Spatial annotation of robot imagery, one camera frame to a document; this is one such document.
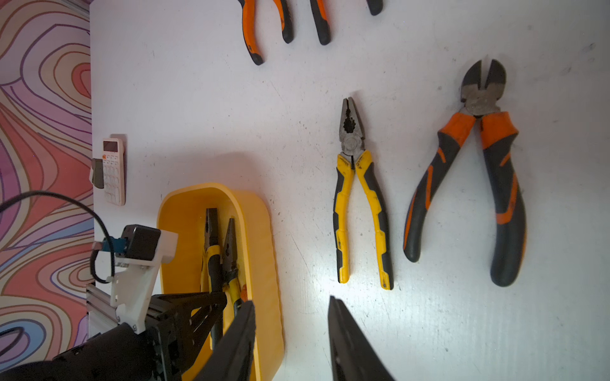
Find yellow black long-nose pliers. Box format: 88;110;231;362
204;208;223;349

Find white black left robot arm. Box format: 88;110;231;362
1;266;227;380

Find orange black needle-nose pliers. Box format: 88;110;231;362
310;0;384;46

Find orange black diagonal cutters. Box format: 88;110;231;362
403;60;527;287

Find orange black combination pliers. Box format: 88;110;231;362
239;0;294;66

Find orange black small pliers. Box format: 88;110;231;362
222;218;243;317

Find yellow black combination pliers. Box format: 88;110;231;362
332;96;395;291

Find white pocket calculator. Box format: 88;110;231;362
103;138;125;206

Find grey small clip object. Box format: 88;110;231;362
90;158;105;189

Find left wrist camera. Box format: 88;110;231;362
90;224;179;267

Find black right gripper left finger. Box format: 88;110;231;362
194;301;256;380

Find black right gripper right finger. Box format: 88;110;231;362
328;296;394;380

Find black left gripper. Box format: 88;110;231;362
85;264;228;381

